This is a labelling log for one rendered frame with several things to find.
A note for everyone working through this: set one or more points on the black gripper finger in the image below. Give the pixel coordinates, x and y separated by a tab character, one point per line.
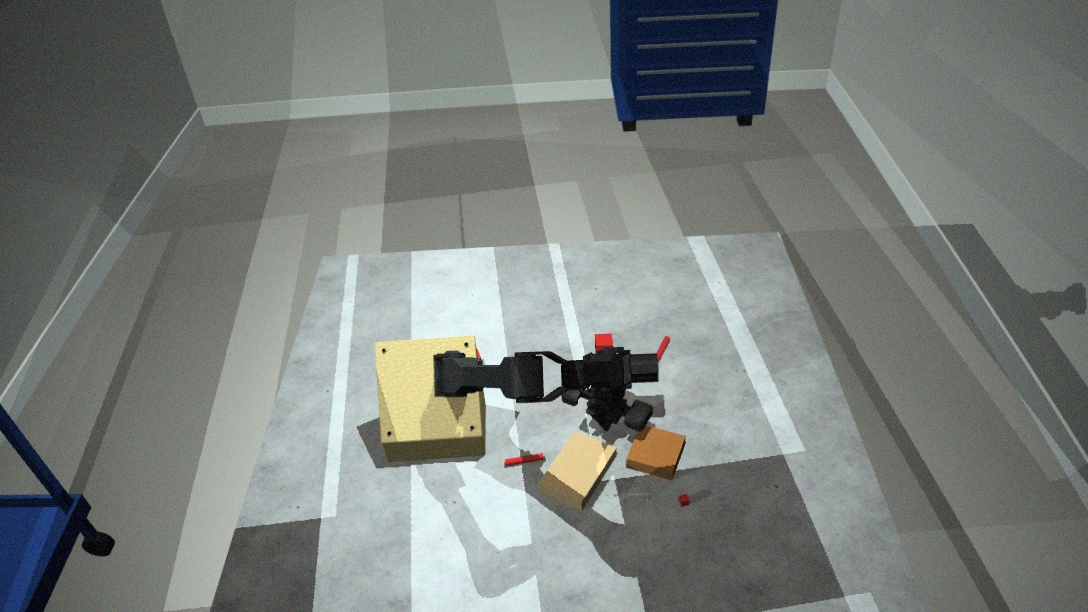
609	420
598	417

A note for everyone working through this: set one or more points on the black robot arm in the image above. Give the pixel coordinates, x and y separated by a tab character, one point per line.
521	377

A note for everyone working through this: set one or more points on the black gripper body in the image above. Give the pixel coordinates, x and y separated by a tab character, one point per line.
636	416

